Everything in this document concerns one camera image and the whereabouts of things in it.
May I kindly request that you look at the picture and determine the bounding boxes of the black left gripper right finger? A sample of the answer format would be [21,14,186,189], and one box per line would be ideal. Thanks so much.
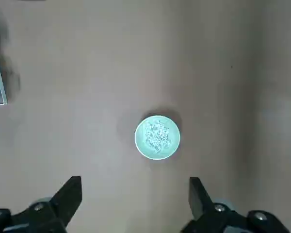
[180,177,290,233]

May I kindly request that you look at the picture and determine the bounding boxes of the pale green ceramic bowl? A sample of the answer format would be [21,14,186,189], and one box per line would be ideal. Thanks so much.
[134,115,181,160]

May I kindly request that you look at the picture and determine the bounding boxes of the heap of clear ice cubes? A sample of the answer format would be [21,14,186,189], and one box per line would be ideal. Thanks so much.
[143,119,173,153]

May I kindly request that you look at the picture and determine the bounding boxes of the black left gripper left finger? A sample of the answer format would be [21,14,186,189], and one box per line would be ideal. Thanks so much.
[0,176,83,233]

